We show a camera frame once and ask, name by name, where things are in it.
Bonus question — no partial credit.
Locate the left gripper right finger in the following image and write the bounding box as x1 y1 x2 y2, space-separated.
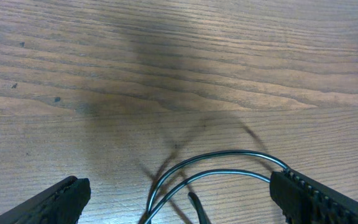
269 169 358 224

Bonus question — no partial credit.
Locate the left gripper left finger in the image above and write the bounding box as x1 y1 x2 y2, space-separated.
0 175 91 224

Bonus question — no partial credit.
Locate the short black cable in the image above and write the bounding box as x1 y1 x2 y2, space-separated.
143 149 291 224

